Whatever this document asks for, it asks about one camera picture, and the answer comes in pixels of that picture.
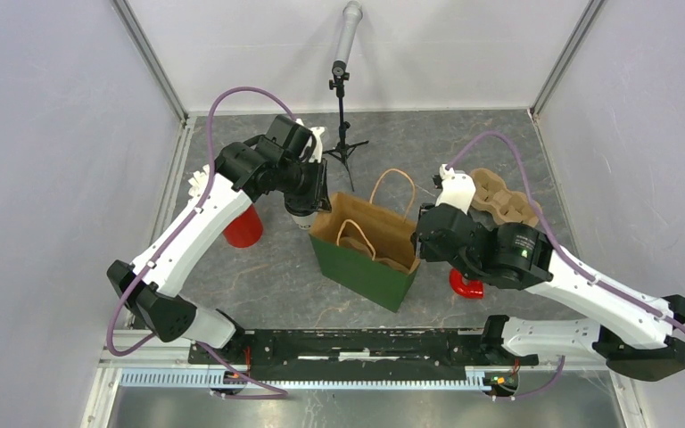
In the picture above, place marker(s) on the red horseshoe shaped object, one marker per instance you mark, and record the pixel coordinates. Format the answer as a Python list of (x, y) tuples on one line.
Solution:
[(466, 288)]

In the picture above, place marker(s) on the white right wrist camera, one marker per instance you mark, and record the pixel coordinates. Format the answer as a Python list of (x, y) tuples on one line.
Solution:
[(457, 189)]

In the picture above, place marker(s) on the red cup holder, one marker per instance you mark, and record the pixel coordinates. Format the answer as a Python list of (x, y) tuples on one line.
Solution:
[(245, 230)]

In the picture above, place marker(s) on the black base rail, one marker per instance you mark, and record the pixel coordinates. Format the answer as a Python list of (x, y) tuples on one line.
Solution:
[(367, 355)]

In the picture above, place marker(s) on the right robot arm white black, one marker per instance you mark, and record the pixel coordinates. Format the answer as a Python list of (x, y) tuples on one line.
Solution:
[(630, 332)]

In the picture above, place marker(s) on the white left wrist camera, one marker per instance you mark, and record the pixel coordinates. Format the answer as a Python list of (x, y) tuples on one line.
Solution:
[(313, 150)]

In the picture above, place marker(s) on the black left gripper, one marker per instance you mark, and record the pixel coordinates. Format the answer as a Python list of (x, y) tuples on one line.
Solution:
[(317, 197)]

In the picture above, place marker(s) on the brown pulp cup carriers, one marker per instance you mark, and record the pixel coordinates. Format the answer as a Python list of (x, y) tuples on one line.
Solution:
[(504, 205)]

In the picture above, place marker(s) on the green brown paper bag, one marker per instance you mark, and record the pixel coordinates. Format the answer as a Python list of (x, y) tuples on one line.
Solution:
[(367, 248)]

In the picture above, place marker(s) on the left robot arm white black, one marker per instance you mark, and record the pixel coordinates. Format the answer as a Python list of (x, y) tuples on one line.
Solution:
[(288, 158)]

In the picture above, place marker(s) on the black tripod with grey tube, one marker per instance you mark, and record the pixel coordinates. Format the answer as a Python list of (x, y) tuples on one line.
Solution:
[(352, 15)]

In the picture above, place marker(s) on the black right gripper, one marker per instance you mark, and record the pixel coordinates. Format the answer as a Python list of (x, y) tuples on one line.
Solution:
[(427, 252)]

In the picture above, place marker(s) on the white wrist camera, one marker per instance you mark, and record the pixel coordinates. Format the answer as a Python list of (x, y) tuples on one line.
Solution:
[(313, 150), (457, 189)]

